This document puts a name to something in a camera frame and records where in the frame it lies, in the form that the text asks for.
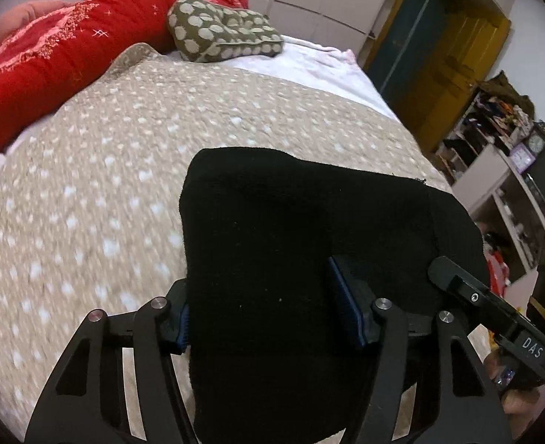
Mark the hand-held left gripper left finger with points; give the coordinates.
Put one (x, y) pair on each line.
(180, 333)

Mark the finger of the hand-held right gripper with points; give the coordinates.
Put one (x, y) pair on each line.
(467, 291)

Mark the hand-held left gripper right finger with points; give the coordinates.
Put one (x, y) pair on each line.
(346, 305)

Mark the black pants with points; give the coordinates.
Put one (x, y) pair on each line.
(277, 240)

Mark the red shopping bag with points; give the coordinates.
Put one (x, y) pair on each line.
(497, 270)

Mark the white cluttered shelf unit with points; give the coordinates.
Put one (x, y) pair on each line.
(485, 171)

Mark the small round clock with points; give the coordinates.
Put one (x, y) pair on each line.
(536, 142)

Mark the beige dotted bedspread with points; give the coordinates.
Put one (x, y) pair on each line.
(92, 194)

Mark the yellow wooden door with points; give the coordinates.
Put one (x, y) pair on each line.
(453, 78)

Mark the white bed sheet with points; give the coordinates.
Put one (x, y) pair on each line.
(314, 69)

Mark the teal inner door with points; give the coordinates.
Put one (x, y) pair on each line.
(411, 27)

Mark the red quilt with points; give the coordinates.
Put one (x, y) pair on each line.
(45, 78)

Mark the green dotted cushion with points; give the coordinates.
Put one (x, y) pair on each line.
(207, 27)

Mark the pink pillow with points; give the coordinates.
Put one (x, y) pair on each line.
(8, 18)

